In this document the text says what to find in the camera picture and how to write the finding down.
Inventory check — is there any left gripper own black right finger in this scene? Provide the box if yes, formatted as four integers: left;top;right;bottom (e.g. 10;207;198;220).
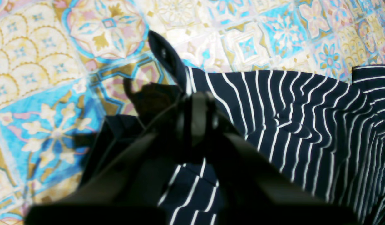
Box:
205;92;358;225

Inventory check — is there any left gripper own black left finger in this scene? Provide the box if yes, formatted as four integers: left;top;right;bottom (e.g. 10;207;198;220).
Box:
25;96;191;225

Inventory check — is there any navy white striped T-shirt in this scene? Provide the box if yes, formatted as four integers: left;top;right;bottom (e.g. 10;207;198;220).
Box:
79;31;385;225

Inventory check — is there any patterned tile tablecloth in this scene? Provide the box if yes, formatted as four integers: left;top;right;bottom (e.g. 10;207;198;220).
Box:
0;0;385;225

